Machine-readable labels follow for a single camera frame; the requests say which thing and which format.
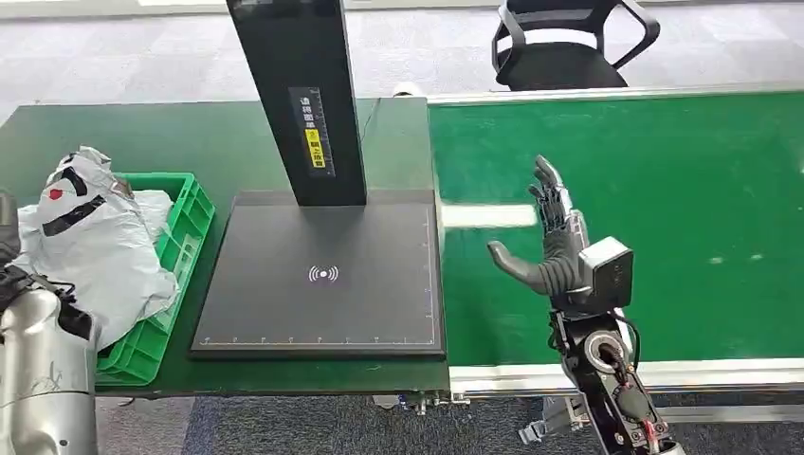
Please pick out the green conveyor belt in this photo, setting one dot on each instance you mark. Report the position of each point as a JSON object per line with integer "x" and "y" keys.
{"x": 691, "y": 207}

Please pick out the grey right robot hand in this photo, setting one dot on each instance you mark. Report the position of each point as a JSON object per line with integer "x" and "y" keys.
{"x": 559, "y": 264}

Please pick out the metal table clamp bracket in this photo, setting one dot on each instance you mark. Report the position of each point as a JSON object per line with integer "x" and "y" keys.
{"x": 433, "y": 402}

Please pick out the black office chair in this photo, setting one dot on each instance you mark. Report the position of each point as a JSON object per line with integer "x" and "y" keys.
{"x": 559, "y": 63}

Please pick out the silver and black right robot arm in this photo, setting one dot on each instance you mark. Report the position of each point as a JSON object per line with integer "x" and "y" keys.
{"x": 612, "y": 383}

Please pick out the white round device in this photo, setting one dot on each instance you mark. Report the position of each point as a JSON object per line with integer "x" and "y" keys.
{"x": 408, "y": 89}

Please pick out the black scanner post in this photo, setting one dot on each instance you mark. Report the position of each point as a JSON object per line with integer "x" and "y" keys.
{"x": 301, "y": 56}

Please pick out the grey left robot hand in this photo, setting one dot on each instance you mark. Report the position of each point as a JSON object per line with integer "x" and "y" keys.
{"x": 7, "y": 226}

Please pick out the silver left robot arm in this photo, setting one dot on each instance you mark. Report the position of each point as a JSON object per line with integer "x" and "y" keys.
{"x": 44, "y": 377}

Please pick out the black scanner base plate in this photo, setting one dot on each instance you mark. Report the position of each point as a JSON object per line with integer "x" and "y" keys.
{"x": 326, "y": 301}

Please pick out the grey conveyor support bracket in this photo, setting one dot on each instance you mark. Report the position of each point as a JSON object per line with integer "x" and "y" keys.
{"x": 546, "y": 424}

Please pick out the silver conveyor frame rail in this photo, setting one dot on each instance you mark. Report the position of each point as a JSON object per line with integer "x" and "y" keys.
{"x": 722, "y": 373}

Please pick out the yellow and black post label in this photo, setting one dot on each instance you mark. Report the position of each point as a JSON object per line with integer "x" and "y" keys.
{"x": 314, "y": 147}

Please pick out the green plastic crate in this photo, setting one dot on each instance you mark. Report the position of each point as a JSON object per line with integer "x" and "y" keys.
{"x": 179, "y": 251}

